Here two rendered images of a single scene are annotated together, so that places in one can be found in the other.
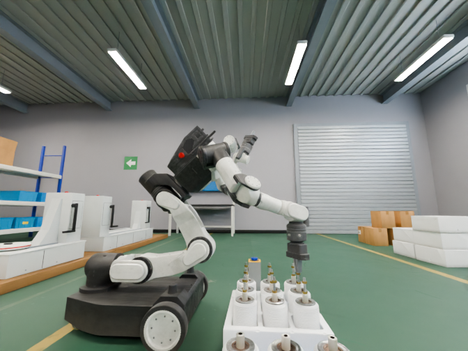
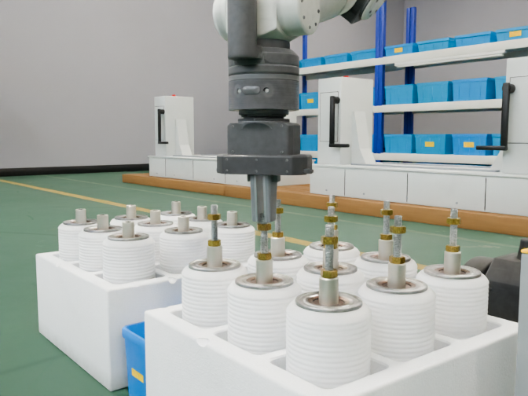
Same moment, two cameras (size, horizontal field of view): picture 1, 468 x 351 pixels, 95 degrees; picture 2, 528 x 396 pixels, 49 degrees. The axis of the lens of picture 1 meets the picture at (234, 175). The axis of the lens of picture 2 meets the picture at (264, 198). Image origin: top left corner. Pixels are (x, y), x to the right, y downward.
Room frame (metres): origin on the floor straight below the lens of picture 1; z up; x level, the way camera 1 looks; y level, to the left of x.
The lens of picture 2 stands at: (1.56, -0.78, 0.44)
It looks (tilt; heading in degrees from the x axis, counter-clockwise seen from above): 6 degrees down; 137
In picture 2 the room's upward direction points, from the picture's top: straight up
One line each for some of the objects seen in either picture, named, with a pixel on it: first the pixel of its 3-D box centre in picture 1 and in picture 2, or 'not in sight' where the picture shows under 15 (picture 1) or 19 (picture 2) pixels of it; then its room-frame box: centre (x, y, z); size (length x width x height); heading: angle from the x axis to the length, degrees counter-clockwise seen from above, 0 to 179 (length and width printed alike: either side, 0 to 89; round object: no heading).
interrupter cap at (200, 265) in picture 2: (305, 301); (214, 265); (0.91, -0.28, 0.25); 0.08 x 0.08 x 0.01
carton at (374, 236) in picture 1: (375, 236); not in sight; (4.01, -2.57, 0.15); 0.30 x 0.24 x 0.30; 176
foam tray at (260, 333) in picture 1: (273, 329); (328, 378); (1.03, -0.17, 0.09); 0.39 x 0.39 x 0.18; 85
